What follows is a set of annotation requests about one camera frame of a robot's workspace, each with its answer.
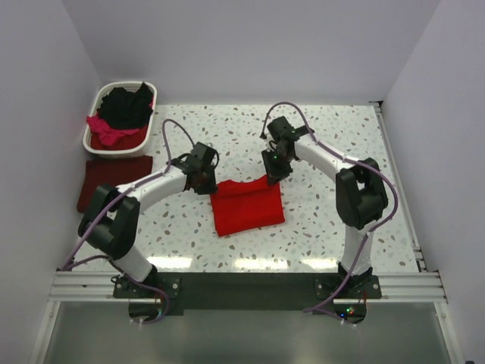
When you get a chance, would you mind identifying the bright red t-shirt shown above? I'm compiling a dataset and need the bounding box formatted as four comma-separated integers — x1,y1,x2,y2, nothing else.
210,175,285,237

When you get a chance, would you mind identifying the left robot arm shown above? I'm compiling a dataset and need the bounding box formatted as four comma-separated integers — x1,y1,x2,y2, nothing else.
78,143,220,303

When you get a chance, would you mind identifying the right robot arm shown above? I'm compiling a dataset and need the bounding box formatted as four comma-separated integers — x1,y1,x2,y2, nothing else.
261,117,389,303

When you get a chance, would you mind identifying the dark red t-shirt in basket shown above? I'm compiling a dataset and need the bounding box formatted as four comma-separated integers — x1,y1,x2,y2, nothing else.
89,128,147,151

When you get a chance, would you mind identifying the folded dark maroon t-shirt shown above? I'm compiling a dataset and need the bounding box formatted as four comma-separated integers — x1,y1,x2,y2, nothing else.
77,155,153,213

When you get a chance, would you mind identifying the black t-shirt in basket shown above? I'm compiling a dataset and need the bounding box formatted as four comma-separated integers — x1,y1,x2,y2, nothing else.
97,83,153,130

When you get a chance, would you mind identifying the pink t-shirt in basket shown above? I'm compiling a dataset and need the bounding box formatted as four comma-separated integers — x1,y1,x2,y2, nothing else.
86,113,140,146

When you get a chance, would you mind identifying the white perforated laundry basket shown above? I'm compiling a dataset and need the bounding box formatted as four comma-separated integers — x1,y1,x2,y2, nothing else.
83,81,157,158

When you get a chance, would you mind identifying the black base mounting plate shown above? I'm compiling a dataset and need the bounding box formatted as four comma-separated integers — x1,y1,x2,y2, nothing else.
111,272,383,322

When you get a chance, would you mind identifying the aluminium frame rail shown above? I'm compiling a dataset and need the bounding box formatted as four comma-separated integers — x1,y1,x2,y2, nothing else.
29,246,465,364

